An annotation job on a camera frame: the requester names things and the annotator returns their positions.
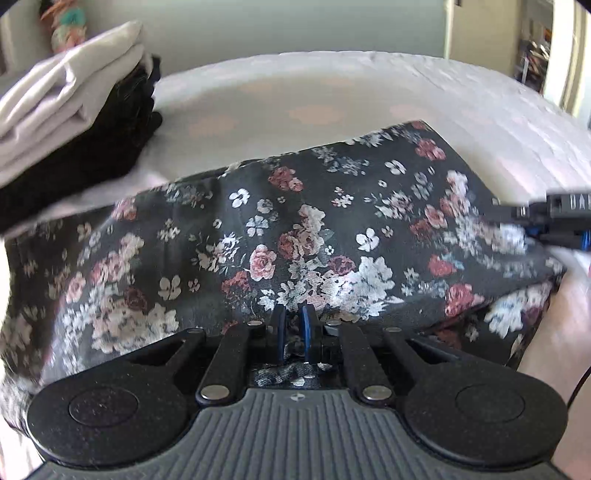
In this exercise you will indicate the pale folded cloth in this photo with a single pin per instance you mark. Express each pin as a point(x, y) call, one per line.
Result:
point(69, 92)

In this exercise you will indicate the dark floral pants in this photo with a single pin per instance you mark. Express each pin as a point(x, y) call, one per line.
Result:
point(323, 207)

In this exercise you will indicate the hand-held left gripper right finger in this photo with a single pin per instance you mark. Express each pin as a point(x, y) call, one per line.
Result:
point(304, 333)

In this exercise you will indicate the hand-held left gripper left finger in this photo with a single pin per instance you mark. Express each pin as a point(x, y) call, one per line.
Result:
point(279, 333)

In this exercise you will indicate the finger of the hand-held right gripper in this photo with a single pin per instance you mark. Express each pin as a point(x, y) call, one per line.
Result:
point(568, 240)
point(521, 213)

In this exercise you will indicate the colourful doll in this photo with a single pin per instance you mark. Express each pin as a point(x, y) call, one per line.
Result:
point(69, 21)

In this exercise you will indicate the bed with white sheet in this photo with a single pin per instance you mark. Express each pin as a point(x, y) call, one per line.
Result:
point(323, 87)

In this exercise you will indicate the black folded cloth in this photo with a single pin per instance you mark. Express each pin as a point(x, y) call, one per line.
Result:
point(92, 152)

